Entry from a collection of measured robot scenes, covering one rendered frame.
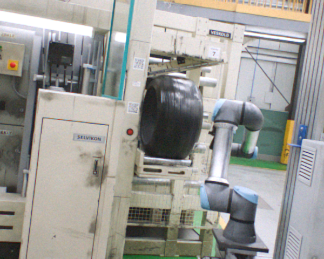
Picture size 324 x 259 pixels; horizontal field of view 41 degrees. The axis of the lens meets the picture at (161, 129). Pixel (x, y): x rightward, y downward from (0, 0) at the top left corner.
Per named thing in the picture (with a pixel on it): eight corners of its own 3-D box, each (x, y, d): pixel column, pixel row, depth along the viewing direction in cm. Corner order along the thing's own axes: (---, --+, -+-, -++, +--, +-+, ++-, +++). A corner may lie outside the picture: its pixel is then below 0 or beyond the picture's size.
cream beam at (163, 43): (143, 49, 307) (146, 28, 306) (135, 51, 331) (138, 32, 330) (221, 62, 325) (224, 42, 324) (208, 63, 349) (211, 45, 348)
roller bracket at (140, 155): (138, 167, 277) (140, 151, 276) (126, 156, 315) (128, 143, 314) (143, 167, 278) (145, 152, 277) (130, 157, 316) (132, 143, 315)
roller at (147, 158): (142, 154, 282) (140, 156, 286) (142, 160, 280) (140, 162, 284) (191, 158, 292) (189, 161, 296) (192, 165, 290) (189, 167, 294)
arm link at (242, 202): (256, 222, 192) (260, 192, 191) (225, 217, 194) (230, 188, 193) (255, 216, 204) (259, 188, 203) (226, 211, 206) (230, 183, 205)
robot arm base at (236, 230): (259, 245, 192) (262, 223, 192) (225, 240, 192) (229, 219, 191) (251, 234, 207) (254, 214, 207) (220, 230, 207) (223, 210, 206)
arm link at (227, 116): (229, 213, 192) (246, 97, 204) (196, 208, 195) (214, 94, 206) (229, 215, 204) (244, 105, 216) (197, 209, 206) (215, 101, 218)
